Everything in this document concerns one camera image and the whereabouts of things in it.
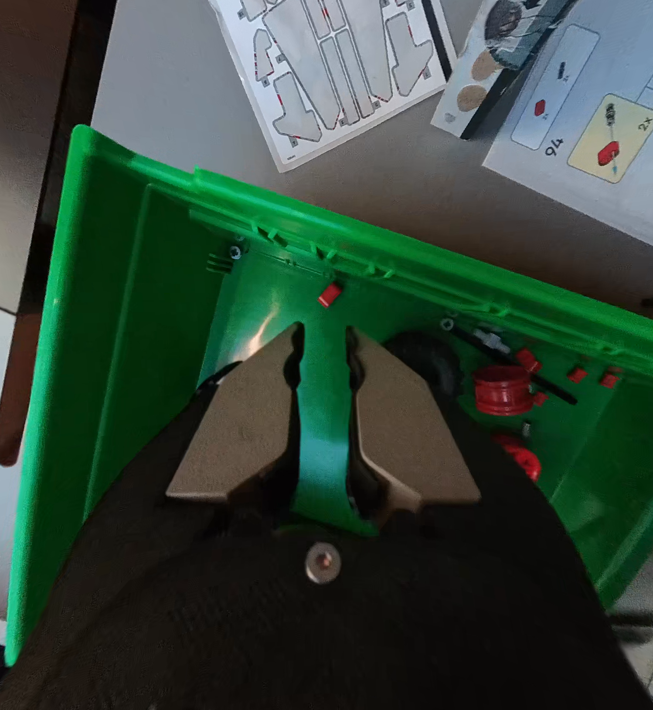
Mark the red lego wheel hub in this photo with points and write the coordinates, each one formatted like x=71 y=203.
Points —
x=526 y=460
x=498 y=391

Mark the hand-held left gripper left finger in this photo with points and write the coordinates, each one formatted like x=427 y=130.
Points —
x=232 y=438

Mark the lego instruction booklet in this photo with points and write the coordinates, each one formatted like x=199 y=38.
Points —
x=581 y=83

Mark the small red lego piece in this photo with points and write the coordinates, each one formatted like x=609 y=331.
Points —
x=330 y=294

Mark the sticker sheet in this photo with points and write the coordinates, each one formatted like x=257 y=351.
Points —
x=332 y=72

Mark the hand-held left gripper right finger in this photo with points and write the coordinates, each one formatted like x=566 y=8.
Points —
x=415 y=438

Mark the green plastic bin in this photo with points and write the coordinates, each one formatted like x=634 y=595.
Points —
x=138 y=277

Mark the black lego set box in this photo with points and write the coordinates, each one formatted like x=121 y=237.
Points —
x=503 y=33

